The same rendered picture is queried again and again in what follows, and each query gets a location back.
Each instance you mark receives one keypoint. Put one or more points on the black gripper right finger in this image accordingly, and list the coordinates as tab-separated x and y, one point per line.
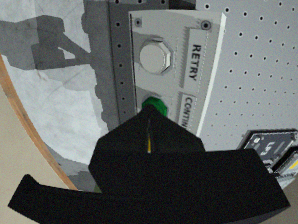
166	136

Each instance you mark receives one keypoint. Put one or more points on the white operator button panel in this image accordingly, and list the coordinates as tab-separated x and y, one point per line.
174	55

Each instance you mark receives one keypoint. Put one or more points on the grey flat base plate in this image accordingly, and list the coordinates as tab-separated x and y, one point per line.
256	83

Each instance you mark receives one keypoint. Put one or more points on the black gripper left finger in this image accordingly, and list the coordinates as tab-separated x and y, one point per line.
129	136

